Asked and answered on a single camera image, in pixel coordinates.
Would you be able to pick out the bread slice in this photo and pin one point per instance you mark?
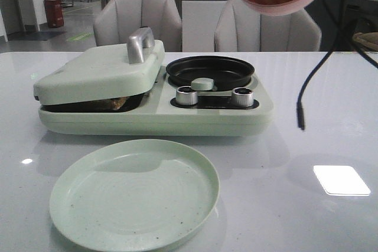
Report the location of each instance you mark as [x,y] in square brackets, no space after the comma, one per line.
[107,104]

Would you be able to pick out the breakfast maker lid with handle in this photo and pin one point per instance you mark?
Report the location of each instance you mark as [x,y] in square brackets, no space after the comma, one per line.
[105,72]

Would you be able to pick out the mint green breakfast maker base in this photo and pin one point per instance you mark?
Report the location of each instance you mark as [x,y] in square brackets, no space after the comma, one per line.
[156,116]

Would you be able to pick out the left silver control knob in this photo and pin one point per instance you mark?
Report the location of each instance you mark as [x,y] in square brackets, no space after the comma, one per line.
[186,96]

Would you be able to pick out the silver control knob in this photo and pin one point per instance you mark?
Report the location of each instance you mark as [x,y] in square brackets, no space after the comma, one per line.
[186,96]
[242,97]

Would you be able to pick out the black round frying pan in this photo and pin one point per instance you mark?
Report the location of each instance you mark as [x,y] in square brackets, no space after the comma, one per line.
[227,72]

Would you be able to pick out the right silver control knob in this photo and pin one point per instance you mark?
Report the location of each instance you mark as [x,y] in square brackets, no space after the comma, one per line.
[242,97]

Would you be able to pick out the mint green round plate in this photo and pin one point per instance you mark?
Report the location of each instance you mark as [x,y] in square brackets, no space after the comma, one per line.
[138,195]

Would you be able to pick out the right grey upholstered chair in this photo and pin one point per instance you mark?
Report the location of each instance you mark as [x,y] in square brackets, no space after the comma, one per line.
[241,29]

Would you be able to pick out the grey upholstered chair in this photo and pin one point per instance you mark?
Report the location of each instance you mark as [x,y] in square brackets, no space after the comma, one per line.
[241,29]
[120,18]

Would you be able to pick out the left grey upholstered chair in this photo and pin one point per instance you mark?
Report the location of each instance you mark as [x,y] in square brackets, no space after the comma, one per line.
[120,18]

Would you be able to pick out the white drawer cabinet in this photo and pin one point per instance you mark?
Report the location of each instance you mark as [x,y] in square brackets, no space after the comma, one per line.
[200,18]

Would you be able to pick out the red trash bin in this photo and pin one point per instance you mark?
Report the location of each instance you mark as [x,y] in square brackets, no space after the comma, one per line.
[54,13]

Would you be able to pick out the dark sideboard with white top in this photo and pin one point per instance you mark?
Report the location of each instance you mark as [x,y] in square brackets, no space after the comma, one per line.
[320,16]

